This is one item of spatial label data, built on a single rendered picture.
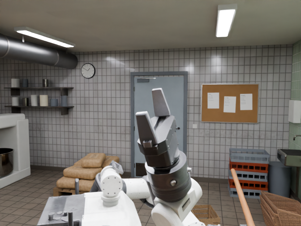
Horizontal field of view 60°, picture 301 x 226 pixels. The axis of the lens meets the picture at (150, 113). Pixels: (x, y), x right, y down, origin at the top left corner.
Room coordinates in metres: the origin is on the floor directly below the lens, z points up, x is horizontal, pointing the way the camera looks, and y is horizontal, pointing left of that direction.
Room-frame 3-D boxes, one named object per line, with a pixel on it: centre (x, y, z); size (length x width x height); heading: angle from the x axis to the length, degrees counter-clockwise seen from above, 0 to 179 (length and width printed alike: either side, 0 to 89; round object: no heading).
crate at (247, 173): (4.42, -1.67, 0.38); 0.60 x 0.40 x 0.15; 75
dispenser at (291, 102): (4.23, -2.34, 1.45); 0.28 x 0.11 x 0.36; 167
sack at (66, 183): (4.52, 1.37, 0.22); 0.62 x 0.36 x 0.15; 172
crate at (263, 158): (4.41, -1.68, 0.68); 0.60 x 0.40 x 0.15; 77
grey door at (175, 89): (5.15, -0.15, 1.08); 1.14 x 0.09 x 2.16; 77
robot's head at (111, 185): (0.82, 0.13, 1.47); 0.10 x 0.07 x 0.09; 12
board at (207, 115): (4.88, -1.47, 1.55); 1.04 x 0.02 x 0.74; 77
